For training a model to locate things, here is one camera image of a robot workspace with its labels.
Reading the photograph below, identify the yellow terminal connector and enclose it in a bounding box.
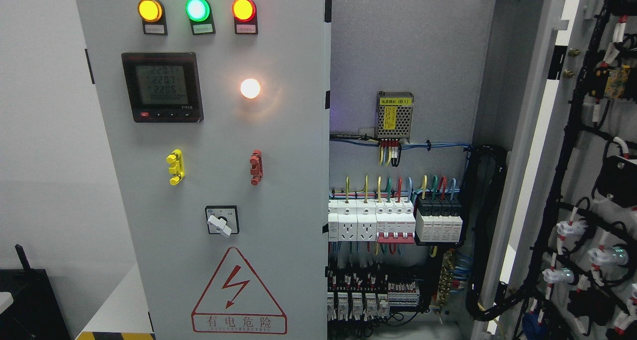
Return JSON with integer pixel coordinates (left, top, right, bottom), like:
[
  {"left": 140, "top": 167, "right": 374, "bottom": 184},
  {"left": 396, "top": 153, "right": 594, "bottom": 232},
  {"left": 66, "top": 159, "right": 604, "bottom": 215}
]
[{"left": 166, "top": 149, "right": 185, "bottom": 186}]

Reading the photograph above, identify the black digital power meter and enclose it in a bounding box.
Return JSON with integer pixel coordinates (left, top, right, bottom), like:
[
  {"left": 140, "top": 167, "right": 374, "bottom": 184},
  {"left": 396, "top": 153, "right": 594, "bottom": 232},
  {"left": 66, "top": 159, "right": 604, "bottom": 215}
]
[{"left": 121, "top": 52, "right": 204, "bottom": 123}]

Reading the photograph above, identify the black box at left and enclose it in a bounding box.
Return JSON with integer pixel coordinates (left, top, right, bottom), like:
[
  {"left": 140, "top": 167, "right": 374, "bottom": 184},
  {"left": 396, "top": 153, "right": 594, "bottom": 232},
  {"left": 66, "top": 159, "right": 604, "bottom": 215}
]
[{"left": 0, "top": 244, "right": 71, "bottom": 340}]

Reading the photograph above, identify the white glowing indicator lamp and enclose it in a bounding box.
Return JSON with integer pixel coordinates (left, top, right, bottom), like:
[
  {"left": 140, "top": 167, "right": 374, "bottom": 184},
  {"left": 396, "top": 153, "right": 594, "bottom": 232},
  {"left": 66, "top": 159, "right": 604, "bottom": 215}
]
[{"left": 240, "top": 78, "right": 261, "bottom": 100}]

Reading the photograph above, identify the green indicator lamp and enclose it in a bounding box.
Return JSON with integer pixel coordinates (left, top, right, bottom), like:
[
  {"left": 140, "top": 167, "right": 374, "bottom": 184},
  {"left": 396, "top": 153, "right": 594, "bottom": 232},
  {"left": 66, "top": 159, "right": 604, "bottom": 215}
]
[{"left": 185, "top": 0, "right": 210, "bottom": 22}]

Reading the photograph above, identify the yellow indicator lamp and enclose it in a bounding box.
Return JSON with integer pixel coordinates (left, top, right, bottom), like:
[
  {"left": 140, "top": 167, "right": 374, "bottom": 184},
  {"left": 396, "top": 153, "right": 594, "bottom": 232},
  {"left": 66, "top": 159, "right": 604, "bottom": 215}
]
[{"left": 137, "top": 0, "right": 164, "bottom": 23}]

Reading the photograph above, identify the white socket breaker row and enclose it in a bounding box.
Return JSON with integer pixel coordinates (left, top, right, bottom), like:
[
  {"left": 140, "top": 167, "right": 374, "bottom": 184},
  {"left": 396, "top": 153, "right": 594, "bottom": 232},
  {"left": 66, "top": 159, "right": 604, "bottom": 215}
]
[{"left": 324, "top": 199, "right": 416, "bottom": 244}]

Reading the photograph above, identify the black cable loom right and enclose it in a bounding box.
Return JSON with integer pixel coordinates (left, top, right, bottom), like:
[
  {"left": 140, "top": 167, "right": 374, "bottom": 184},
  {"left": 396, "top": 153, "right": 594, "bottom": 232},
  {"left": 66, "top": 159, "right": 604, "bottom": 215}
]
[{"left": 460, "top": 144, "right": 529, "bottom": 323}]

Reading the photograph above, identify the red terminal connector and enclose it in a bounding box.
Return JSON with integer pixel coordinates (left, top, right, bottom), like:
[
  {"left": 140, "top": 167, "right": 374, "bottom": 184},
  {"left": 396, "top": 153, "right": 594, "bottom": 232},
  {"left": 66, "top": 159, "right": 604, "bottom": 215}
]
[{"left": 249, "top": 149, "right": 263, "bottom": 186}]

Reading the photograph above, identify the grey cabinet door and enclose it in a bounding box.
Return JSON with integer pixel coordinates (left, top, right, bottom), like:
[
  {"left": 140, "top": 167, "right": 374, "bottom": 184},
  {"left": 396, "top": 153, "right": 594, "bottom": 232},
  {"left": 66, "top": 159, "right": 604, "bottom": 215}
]
[
  {"left": 466, "top": 0, "right": 636, "bottom": 340},
  {"left": 77, "top": 0, "right": 330, "bottom": 340}
]

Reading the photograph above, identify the red electric hazard sticker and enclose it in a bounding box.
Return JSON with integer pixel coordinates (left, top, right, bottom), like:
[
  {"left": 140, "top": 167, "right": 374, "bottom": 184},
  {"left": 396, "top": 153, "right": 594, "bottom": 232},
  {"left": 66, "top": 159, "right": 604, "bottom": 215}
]
[{"left": 191, "top": 247, "right": 288, "bottom": 334}]

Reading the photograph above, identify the red indicator lamp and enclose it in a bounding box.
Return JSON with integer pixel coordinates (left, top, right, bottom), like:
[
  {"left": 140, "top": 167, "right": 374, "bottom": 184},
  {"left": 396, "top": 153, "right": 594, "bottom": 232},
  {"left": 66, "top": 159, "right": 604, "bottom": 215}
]
[{"left": 231, "top": 0, "right": 256, "bottom": 22}]

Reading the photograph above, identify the white rotary selector switch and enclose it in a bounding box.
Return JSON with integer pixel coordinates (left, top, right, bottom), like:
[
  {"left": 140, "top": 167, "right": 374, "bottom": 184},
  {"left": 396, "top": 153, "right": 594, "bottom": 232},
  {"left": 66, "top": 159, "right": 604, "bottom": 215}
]
[{"left": 205, "top": 205, "right": 240, "bottom": 238}]

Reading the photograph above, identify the metal mesh power supply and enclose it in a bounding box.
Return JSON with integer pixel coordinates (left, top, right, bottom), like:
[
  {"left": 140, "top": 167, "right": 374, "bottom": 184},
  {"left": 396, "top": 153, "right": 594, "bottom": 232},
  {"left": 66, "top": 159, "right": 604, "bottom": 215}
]
[{"left": 375, "top": 91, "right": 414, "bottom": 142}]

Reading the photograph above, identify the black surge protector block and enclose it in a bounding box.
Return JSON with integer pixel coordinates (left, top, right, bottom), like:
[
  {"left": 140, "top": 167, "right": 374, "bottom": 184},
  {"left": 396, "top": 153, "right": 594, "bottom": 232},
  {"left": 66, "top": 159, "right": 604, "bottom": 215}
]
[{"left": 416, "top": 196, "right": 466, "bottom": 248}]

